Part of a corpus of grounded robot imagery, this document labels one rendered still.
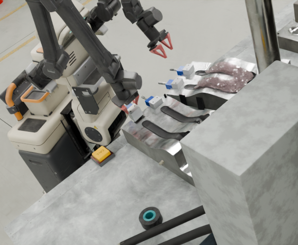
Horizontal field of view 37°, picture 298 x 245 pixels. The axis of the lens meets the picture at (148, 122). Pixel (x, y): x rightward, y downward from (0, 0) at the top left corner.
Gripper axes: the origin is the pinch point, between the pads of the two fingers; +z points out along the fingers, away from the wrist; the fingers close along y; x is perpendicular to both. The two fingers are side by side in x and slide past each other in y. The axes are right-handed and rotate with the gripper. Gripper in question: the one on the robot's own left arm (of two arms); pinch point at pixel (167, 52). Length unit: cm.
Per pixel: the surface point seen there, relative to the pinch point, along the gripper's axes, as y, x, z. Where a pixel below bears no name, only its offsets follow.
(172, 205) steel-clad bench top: -69, -16, 30
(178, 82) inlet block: -7.7, 0.1, 12.7
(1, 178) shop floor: -23, 193, 15
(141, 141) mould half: -46.9, -0.2, 12.5
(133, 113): -37.5, 3.1, 4.2
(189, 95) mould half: -14.0, -5.7, 18.0
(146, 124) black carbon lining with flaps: -37.3, 2.1, 11.3
